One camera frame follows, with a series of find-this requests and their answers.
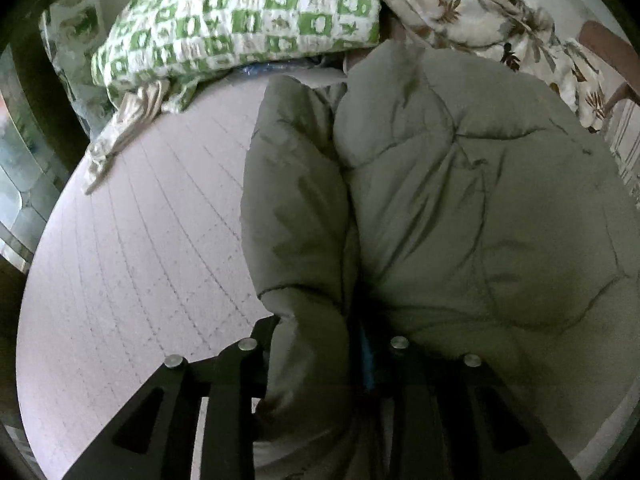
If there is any pale leaf print pillow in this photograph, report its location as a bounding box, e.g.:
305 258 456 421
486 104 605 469
39 0 121 141

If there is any brown wooden chair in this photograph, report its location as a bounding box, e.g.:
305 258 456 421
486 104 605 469
577 20 640 113

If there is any beige crumpled cloth strip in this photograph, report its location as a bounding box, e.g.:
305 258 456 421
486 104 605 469
84 80 173 196

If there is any grey-green puffer jacket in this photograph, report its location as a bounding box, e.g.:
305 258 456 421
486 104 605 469
240 39 640 480

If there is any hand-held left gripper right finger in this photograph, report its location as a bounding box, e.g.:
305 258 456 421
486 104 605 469
357 330 581 480

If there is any green checkered pillow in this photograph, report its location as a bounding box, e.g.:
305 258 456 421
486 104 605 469
91 0 383 113

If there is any leaf print quilt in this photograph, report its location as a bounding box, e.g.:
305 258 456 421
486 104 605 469
345 0 608 133

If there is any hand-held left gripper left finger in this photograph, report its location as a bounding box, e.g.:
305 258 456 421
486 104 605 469
62 315 281 480

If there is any blue plastic wrapper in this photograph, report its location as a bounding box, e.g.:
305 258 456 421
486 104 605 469
240 61 303 79

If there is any striped patterned cloth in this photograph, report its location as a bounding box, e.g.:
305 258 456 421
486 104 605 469
600 97 640 196

